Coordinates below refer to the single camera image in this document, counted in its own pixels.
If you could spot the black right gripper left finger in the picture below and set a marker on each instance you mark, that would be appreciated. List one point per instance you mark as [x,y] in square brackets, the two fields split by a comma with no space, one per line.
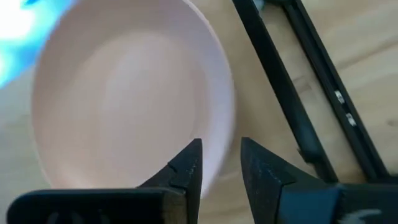
[174,199]

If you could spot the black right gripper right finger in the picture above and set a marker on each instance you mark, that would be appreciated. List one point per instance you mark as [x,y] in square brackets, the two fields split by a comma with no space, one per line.
[280,193]

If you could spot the blue plate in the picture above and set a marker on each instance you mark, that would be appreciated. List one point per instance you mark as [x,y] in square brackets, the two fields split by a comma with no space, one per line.
[18,37]

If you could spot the pale pink plate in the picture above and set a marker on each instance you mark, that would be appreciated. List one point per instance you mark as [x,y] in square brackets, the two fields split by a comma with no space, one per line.
[130,99]

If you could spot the black metal frame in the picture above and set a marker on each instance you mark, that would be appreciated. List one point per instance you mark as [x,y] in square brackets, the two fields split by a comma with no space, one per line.
[286,93]

